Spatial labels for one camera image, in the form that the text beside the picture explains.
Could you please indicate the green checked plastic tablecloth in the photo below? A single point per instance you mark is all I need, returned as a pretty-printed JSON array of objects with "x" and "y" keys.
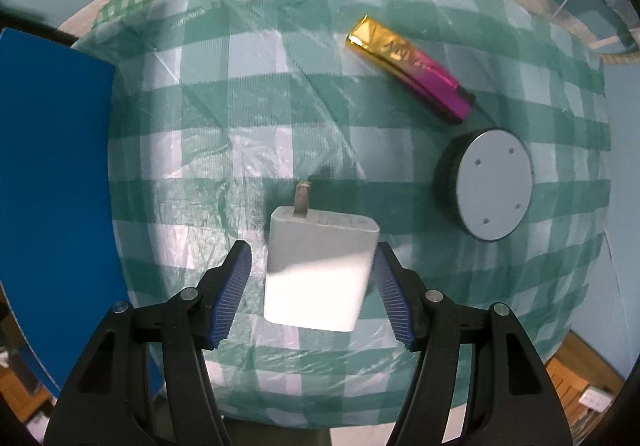
[{"x": 250, "y": 100}]

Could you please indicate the white plug charger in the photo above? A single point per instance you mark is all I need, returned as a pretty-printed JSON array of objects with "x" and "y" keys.
[{"x": 320, "y": 266}]

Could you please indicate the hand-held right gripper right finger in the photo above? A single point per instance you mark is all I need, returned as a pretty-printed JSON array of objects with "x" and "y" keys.
[{"x": 395, "y": 293}]

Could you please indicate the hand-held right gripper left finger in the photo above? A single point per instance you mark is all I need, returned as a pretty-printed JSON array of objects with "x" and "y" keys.
[{"x": 232, "y": 286}]

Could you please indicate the black and grey round disc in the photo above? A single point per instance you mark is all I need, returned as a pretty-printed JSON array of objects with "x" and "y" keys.
[{"x": 492, "y": 186}]

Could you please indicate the gold and pink slim box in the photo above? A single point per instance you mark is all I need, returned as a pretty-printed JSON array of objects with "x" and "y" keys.
[{"x": 400, "y": 55}]

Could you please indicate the blue-sided cardboard box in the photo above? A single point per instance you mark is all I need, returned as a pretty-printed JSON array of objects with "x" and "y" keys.
[{"x": 50, "y": 175}]

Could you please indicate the wooden crate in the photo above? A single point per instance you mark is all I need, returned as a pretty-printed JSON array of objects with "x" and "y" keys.
[{"x": 580, "y": 381}]

